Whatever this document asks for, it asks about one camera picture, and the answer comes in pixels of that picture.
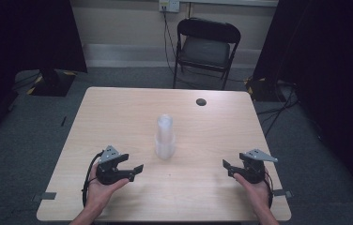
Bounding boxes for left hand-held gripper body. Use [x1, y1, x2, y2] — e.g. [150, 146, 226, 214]
[95, 144, 130, 186]

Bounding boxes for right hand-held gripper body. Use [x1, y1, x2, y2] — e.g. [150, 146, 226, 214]
[236, 148, 279, 185]

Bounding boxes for stack of clear plastic cups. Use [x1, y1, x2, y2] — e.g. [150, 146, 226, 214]
[154, 113, 177, 161]

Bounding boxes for person's left hand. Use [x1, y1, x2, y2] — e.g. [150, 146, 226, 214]
[84, 162, 131, 216]

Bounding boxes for person's right hand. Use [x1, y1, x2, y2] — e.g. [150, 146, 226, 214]
[233, 172, 273, 218]

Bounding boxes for grey tape strip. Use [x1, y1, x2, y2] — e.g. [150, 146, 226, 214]
[272, 188, 294, 199]
[31, 191, 57, 203]

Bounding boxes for black stand base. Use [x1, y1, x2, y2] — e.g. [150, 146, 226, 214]
[26, 68, 78, 98]
[245, 75, 287, 103]

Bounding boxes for black folding chair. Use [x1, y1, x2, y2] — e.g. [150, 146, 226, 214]
[172, 17, 242, 91]

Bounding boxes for dark curtain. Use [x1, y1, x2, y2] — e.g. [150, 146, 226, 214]
[252, 0, 353, 204]
[0, 0, 88, 149]

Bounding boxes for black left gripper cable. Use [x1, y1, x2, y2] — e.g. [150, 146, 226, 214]
[82, 151, 104, 208]

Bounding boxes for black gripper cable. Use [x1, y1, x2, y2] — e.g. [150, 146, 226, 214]
[82, 151, 104, 208]
[263, 170, 275, 210]

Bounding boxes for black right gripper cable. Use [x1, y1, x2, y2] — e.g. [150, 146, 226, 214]
[263, 170, 275, 210]

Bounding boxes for black floor cables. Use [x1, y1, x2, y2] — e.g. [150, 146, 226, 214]
[10, 72, 41, 92]
[256, 80, 301, 139]

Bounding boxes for white wall cable trunking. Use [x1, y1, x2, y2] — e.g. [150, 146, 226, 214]
[178, 0, 280, 8]

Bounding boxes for white wall socket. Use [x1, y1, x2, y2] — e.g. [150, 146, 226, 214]
[158, 0, 181, 14]

